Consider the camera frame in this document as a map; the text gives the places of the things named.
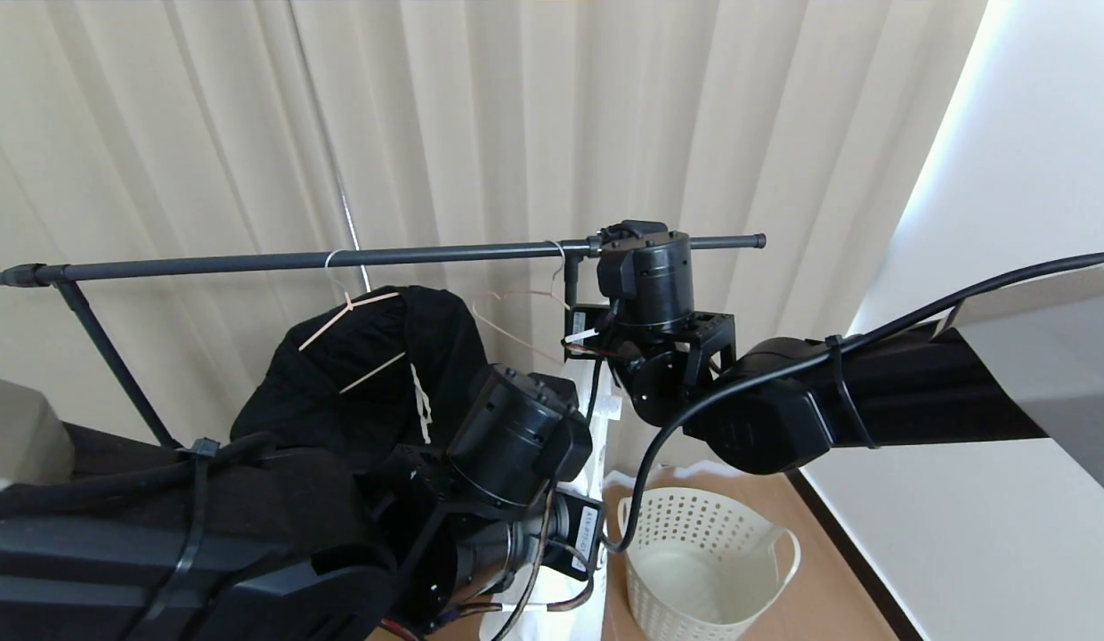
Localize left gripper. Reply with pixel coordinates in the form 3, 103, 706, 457
539, 494, 606, 580

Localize black shorts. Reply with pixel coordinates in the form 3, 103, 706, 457
231, 285, 491, 468

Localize pink clothes hanger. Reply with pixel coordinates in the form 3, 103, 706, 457
470, 240, 572, 366
298, 251, 407, 394

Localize white laundry basket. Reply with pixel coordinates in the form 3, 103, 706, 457
619, 487, 802, 641

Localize black clothes rack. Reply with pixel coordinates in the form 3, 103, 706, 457
0, 233, 767, 449

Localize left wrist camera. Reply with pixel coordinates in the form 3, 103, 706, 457
534, 374, 596, 486

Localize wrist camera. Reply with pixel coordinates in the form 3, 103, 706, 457
534, 374, 596, 486
597, 220, 670, 255

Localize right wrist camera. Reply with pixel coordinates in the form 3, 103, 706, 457
597, 220, 670, 255

